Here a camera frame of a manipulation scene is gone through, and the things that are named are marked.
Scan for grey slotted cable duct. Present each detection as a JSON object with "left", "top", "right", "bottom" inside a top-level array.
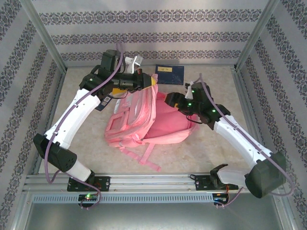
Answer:
[{"left": 32, "top": 193, "right": 214, "bottom": 204}]

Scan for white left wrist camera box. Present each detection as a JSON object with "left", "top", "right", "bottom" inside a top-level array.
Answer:
[{"left": 123, "top": 56, "right": 142, "bottom": 74}]

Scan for aluminium table side rail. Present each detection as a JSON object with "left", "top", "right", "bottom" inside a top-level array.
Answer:
[
  {"left": 230, "top": 66, "right": 274, "bottom": 173},
  {"left": 33, "top": 69, "right": 67, "bottom": 175}
]

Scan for aluminium frame post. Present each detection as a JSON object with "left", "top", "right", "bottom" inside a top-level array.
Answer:
[
  {"left": 234, "top": 0, "right": 281, "bottom": 72},
  {"left": 19, "top": 0, "right": 68, "bottom": 72}
]

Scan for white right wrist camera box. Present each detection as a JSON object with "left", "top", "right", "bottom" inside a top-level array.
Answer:
[{"left": 184, "top": 80, "right": 196, "bottom": 99}]

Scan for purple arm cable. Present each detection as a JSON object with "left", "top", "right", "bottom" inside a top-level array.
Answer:
[
  {"left": 45, "top": 42, "right": 125, "bottom": 210},
  {"left": 198, "top": 73, "right": 295, "bottom": 208}
]

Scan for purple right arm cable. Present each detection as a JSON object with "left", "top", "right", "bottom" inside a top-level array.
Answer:
[{"left": 198, "top": 73, "right": 295, "bottom": 208}]

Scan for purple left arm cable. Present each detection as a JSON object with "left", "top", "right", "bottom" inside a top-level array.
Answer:
[{"left": 45, "top": 42, "right": 125, "bottom": 210}]

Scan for navy book with yellow label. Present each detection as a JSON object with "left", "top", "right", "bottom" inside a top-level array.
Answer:
[{"left": 154, "top": 64, "right": 185, "bottom": 86}]

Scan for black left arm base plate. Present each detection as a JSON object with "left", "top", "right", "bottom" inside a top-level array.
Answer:
[{"left": 67, "top": 176, "right": 111, "bottom": 192}]

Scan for controller board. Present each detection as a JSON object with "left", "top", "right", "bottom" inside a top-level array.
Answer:
[
  {"left": 213, "top": 193, "right": 230, "bottom": 205},
  {"left": 78, "top": 194, "right": 99, "bottom": 202}
]

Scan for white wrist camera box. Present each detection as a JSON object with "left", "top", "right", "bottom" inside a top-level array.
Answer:
[
  {"left": 184, "top": 80, "right": 196, "bottom": 99},
  {"left": 123, "top": 56, "right": 142, "bottom": 74}
]

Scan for left controller board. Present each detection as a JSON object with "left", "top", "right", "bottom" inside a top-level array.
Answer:
[{"left": 78, "top": 194, "right": 99, "bottom": 202}]

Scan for grey metal shelf panel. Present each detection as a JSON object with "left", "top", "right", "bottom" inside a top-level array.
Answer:
[{"left": 24, "top": 203, "right": 286, "bottom": 230}]

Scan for aluminium table back rail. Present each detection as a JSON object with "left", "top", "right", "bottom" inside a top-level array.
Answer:
[{"left": 64, "top": 62, "right": 237, "bottom": 69}]

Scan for aluminium mounting rail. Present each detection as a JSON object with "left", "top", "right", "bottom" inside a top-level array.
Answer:
[{"left": 23, "top": 172, "right": 281, "bottom": 193}]

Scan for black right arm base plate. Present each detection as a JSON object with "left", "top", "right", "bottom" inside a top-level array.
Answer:
[{"left": 194, "top": 174, "right": 238, "bottom": 192}]

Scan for pink backpack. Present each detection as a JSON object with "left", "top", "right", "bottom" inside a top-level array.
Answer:
[{"left": 105, "top": 74, "right": 200, "bottom": 172}]

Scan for right controller board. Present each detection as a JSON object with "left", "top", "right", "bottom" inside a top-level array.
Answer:
[{"left": 213, "top": 193, "right": 230, "bottom": 205}]

